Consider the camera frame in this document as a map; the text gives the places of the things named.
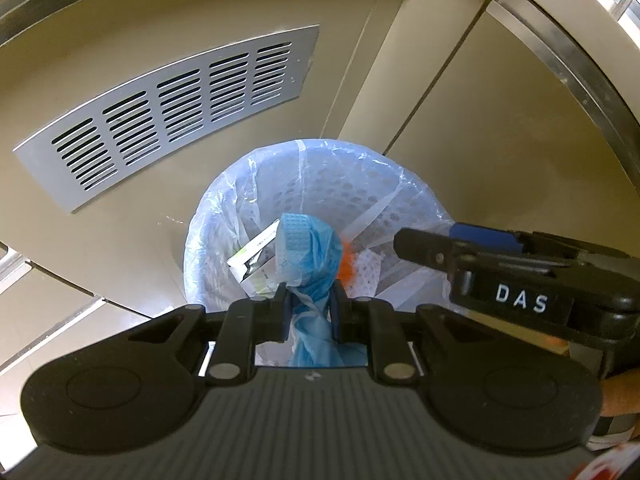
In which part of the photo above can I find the orange mesh net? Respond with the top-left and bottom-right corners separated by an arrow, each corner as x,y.
336,238 -> 357,287

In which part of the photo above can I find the white green medicine box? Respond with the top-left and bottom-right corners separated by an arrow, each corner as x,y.
227,219 -> 280,297

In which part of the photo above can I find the blue face mask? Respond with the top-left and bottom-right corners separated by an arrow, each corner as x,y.
274,214 -> 367,367

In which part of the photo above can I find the person right hand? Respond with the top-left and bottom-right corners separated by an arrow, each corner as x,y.
601,370 -> 640,417

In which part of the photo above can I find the white foam fruit net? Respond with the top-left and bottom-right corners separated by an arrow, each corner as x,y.
343,249 -> 383,298

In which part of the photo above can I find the blue lined trash bin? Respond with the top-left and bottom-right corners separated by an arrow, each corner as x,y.
182,136 -> 458,366

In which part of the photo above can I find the grey cabinet vent grille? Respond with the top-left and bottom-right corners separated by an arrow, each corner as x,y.
13,25 -> 320,214

